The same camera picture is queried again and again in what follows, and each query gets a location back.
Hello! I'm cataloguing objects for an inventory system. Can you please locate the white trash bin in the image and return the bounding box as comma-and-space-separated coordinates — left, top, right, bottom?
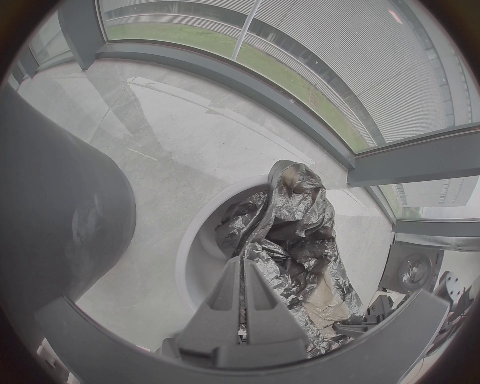
174, 174, 273, 316

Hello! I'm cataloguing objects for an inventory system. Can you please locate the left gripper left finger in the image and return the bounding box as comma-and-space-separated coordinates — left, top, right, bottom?
178, 256, 242, 368

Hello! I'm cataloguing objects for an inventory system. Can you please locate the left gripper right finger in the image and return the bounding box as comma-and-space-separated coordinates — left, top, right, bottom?
240, 262, 311, 367

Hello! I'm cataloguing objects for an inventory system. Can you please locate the black plastic bag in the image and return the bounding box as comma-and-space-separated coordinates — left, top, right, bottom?
214, 159, 365, 359

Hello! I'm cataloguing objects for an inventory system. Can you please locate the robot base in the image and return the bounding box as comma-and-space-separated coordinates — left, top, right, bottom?
365, 262, 474, 361

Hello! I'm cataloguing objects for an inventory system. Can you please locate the window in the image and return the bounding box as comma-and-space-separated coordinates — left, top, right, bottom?
7, 0, 480, 249

